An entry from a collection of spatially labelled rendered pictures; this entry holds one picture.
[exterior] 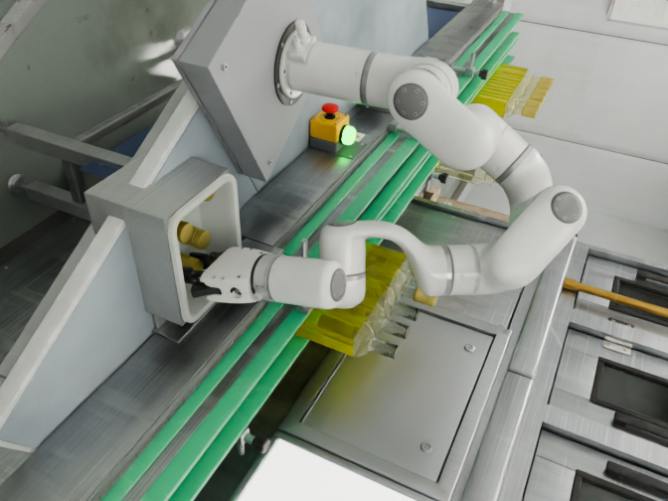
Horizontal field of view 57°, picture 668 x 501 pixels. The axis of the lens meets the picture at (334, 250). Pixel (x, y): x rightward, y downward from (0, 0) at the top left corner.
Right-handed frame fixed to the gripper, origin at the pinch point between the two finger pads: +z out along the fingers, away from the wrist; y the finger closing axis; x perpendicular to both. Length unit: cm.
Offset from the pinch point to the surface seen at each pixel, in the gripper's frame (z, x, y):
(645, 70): -33, -182, 608
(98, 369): 7.6, -7.1, -19.7
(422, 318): -23, -38, 38
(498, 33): -11, -10, 162
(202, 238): -2.3, 4.9, 2.3
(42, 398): 6.4, -2.9, -30.0
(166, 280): -1.4, 2.9, -7.4
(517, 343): -43, -44, 41
